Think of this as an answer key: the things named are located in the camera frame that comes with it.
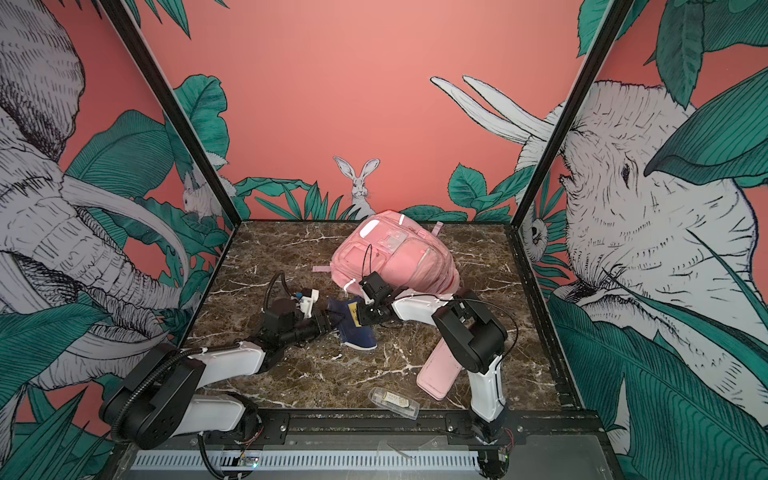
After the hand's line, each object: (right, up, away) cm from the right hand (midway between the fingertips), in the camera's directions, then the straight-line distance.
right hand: (355, 317), depth 92 cm
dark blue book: (0, -4, -4) cm, 6 cm away
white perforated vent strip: (-15, -29, -22) cm, 40 cm away
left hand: (-2, +2, -8) cm, 9 cm away
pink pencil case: (+26, -15, -7) cm, 30 cm away
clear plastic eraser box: (+12, -19, -14) cm, 27 cm away
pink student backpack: (+18, +18, +10) cm, 28 cm away
